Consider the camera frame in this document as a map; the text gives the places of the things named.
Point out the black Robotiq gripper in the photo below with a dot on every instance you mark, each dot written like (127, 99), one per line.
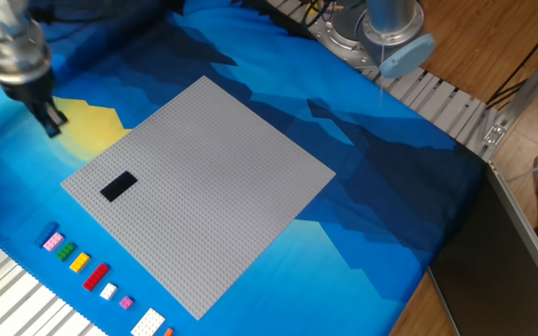
(28, 91)

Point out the black Lego plate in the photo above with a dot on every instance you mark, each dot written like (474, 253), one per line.
(118, 186)

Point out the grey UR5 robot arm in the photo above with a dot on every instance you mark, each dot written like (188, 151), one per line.
(7, 42)

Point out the blue Lego brick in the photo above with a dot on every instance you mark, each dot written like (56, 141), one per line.
(47, 233)

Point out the pink Lego brick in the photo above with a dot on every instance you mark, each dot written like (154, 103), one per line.
(53, 242)

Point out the green Lego brick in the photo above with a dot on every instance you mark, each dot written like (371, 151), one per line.
(66, 252)

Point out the yellow Lego brick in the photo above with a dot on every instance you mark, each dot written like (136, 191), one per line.
(79, 262)

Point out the red Lego brick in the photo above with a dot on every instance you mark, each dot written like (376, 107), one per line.
(95, 277)

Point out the large grey Lego baseplate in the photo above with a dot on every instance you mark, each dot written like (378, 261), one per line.
(213, 200)

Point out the small white Lego brick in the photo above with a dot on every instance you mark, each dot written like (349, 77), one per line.
(108, 291)

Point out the small magenta Lego brick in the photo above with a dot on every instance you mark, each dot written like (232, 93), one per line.
(126, 303)

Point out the large white Lego plate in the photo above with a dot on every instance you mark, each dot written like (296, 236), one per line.
(147, 323)

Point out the orange Lego brick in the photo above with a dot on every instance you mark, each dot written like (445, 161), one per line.
(168, 332)

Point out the blue mountain print cloth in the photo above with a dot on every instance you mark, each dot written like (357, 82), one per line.
(344, 210)

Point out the black flat panel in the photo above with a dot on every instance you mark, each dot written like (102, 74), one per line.
(493, 261)

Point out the aluminium beam with corner bracket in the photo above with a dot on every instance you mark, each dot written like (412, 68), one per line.
(530, 86)

